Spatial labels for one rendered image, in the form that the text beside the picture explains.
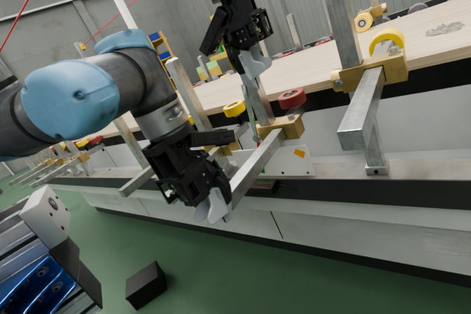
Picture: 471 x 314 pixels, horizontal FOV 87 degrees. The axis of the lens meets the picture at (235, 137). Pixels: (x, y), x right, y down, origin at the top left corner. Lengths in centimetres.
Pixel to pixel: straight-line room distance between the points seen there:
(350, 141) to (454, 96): 52
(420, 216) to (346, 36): 48
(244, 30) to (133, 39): 24
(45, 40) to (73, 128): 1175
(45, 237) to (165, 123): 35
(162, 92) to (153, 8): 1239
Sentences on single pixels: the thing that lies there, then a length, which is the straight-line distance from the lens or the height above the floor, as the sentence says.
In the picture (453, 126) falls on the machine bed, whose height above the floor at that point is 69.
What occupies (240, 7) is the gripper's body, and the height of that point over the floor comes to 116.
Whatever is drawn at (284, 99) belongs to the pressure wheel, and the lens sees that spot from 75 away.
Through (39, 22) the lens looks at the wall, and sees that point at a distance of 1217.
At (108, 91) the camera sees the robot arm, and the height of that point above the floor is 112.
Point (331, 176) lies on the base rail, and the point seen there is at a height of 70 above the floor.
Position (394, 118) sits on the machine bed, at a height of 73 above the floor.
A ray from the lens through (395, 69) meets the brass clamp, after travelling 57.
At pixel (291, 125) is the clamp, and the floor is 86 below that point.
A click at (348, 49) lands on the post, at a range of 57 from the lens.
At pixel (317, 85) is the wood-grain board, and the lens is 83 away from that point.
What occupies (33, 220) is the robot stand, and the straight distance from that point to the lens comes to 61.
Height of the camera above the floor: 111
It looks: 20 degrees down
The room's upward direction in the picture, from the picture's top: 24 degrees counter-clockwise
